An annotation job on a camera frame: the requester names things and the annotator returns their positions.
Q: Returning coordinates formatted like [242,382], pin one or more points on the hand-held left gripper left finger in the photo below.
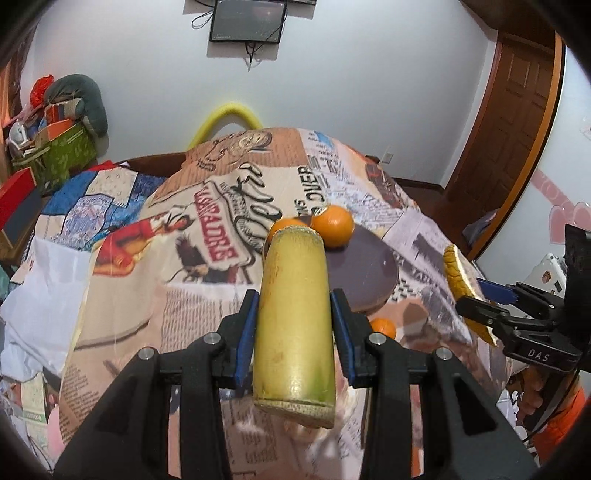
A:
[244,342]

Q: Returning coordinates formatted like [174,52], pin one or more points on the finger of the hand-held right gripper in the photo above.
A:
[480,312]
[495,290]

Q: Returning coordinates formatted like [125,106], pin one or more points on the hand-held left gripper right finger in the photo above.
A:
[340,333]

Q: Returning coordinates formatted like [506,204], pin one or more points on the yellow netted melon slice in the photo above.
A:
[455,273]

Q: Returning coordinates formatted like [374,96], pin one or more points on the yellow-green sugarcane piece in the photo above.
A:
[295,323]

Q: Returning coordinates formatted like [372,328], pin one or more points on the dark brown round plate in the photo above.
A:
[364,273]

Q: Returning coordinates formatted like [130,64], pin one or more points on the person's right forearm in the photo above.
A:
[565,417]

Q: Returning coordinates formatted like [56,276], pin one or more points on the person's right hand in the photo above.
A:
[531,397]

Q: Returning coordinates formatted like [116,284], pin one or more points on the small orange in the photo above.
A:
[384,328]

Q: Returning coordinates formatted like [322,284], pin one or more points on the white case with stickers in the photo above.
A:
[547,273]

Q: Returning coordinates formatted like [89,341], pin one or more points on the newspaper print tablecloth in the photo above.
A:
[207,295]

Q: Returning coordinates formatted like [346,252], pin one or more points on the large orange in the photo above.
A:
[282,227]
[333,227]

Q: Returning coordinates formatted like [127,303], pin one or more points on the brown wooden door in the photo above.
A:
[510,115]

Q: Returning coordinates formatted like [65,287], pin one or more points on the blue patchwork quilt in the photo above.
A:
[87,207]

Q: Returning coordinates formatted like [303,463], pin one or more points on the white cloth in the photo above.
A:
[41,300]

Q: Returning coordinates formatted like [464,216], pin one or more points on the red flat box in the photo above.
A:
[18,203]

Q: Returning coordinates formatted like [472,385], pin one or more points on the grey plush pillow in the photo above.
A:
[90,104]

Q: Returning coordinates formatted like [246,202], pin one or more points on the red plastic bag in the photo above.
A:
[40,90]

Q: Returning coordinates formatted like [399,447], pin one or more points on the white wall outlet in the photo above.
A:
[387,157]

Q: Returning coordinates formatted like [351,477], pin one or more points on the dark wooden bed frame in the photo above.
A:
[152,164]

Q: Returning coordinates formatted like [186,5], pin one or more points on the black wall monitor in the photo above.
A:
[247,21]

